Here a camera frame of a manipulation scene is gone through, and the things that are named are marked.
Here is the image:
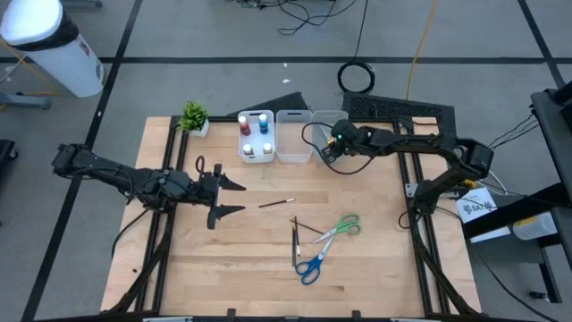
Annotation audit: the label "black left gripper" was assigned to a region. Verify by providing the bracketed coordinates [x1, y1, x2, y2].
[192, 163, 247, 230]

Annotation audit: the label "green yellow handled scissors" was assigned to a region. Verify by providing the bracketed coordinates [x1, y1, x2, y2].
[311, 213, 362, 245]

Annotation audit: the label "blue handled scissors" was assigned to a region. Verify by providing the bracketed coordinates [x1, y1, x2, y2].
[294, 235, 336, 286]

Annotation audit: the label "white plastic storage bin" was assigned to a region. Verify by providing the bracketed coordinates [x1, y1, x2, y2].
[311, 110, 349, 163]
[237, 109, 276, 164]
[274, 109, 314, 164]

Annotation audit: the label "black perforated panel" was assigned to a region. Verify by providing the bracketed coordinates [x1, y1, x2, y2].
[341, 91, 458, 156]

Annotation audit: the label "black flat panel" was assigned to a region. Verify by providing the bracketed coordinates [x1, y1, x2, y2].
[225, 91, 310, 118]

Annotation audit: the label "green plant in white pot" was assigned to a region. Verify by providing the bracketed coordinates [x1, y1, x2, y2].
[177, 100, 210, 139]

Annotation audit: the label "white printed paper sheet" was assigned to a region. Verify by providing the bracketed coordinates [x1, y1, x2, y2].
[455, 186, 499, 224]

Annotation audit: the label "white flat box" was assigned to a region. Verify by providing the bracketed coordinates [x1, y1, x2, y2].
[468, 225, 511, 245]

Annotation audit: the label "black metal side table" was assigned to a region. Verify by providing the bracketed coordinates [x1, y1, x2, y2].
[462, 80, 572, 305]

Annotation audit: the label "translucent plastic jug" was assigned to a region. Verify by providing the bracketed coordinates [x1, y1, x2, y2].
[512, 211, 558, 242]

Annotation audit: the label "white trash can black liner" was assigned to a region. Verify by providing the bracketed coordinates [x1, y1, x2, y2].
[0, 0, 106, 99]

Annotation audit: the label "grey floor stand base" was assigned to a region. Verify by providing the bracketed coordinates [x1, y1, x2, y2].
[0, 91, 52, 112]

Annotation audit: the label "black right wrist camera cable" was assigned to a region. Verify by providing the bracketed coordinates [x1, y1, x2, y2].
[301, 121, 376, 176]

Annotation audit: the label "black coiled cable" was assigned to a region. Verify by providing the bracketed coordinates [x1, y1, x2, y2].
[336, 0, 377, 96]

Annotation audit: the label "black metal table frame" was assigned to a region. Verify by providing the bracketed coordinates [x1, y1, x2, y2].
[101, 114, 483, 322]

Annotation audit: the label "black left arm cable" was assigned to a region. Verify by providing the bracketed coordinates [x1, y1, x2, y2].
[111, 208, 153, 259]

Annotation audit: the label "black floor cable tangle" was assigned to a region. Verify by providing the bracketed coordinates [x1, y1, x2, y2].
[223, 0, 358, 36]

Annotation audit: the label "yellow cable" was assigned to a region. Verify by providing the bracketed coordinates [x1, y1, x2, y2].
[405, 0, 442, 100]

